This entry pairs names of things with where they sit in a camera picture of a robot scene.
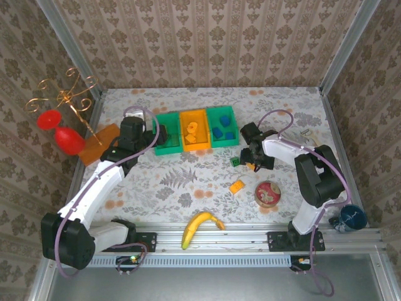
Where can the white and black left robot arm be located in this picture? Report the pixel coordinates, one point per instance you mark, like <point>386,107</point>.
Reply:
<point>94,188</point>

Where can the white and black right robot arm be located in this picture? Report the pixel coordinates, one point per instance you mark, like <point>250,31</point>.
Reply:
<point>319,178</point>

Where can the green lego brick with print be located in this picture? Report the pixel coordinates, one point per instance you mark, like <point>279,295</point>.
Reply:
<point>234,162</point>

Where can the green plastic bin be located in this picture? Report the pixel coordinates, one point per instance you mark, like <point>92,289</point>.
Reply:
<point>169,150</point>
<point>219,142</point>

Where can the orange lego brick with print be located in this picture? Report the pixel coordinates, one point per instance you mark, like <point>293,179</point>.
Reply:
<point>237,187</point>

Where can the round red tin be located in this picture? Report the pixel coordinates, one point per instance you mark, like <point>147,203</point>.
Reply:
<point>267,194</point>

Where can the orange wooden block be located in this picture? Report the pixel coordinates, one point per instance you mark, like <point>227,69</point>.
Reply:
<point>94,150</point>

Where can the orange plastic bin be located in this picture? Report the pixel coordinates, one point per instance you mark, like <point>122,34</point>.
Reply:
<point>200,120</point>

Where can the red plastic goblet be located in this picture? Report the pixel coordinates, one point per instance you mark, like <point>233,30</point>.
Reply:
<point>69,141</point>

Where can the yellow banana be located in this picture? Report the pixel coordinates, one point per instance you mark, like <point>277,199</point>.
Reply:
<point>194,227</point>

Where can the black right connector board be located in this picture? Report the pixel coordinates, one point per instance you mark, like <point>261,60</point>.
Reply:
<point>299,262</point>

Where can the black connector board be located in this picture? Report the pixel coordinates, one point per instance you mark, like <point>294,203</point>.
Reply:
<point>128,261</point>
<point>299,262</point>

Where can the dark blue mug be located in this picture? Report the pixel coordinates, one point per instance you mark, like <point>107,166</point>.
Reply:
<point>352,216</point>

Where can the black left connector board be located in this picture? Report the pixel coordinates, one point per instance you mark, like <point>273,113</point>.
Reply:
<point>128,261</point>

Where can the grey metal lower sheet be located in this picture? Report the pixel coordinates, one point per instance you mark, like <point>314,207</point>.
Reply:
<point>188,285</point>

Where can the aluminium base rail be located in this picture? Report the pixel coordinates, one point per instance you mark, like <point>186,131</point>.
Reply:
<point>244,238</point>

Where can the aluminium frame post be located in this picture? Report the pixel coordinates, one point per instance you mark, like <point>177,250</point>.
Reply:
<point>353,37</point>
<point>64,37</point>

